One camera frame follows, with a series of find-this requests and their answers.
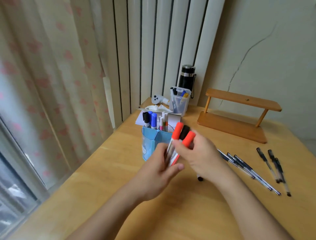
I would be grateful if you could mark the red cap whiteboard marker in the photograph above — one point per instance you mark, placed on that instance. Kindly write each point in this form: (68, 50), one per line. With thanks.
(177, 131)
(188, 139)

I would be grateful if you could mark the person's left forearm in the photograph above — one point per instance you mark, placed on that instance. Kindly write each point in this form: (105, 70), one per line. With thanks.
(108, 217)

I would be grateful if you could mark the wooden desktop shelf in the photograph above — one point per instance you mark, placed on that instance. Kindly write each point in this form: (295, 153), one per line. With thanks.
(232, 124)

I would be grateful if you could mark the black insulated bottle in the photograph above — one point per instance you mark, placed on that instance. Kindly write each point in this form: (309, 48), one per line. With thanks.
(186, 80)

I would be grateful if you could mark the pink and white pen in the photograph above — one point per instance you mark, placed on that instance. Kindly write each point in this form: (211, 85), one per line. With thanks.
(161, 123)

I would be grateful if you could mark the pink floral curtain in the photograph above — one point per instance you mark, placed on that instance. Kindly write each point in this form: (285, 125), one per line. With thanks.
(44, 86)

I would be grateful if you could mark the person's left hand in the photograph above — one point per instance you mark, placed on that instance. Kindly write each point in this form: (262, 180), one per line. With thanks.
(151, 176)

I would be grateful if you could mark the window frame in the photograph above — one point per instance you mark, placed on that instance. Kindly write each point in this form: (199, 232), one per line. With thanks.
(14, 178)

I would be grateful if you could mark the person's left thumb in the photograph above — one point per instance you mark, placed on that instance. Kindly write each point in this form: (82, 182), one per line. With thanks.
(175, 169)

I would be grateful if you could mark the blue cap whiteboard marker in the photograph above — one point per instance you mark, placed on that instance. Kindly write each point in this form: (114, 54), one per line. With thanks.
(154, 120)
(150, 116)

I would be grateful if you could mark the black cap whiteboard marker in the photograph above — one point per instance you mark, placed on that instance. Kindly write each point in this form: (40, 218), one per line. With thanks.
(146, 118)
(184, 132)
(200, 178)

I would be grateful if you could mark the person's right forearm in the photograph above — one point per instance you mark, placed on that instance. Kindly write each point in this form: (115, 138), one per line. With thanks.
(246, 210)

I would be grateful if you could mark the group of black ballpoint pens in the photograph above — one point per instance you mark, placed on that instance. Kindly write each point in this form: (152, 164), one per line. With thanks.
(246, 168)

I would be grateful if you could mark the person's right hand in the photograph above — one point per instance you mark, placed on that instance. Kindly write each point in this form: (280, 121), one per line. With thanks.
(206, 160)

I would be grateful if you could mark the person's right thumb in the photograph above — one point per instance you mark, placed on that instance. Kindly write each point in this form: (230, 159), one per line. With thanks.
(181, 147)

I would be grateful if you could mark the white handheld controller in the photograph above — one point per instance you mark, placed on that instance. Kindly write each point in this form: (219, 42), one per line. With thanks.
(156, 99)

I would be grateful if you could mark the clear plastic pen holder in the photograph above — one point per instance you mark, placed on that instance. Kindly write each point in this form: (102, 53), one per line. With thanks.
(179, 103)

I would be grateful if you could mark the orange and white pen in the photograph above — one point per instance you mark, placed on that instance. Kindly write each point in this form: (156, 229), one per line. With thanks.
(166, 123)

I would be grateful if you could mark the crumpled white tissue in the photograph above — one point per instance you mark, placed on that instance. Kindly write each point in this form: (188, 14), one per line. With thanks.
(158, 108)

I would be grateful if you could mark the white vertical panel radiator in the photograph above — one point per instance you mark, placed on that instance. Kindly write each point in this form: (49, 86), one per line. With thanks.
(160, 49)

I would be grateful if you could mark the blue plastic pen holder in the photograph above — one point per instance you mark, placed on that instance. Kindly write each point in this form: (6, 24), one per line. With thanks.
(151, 143)

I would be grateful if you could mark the white cardboard box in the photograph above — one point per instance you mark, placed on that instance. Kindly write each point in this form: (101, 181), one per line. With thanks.
(174, 120)

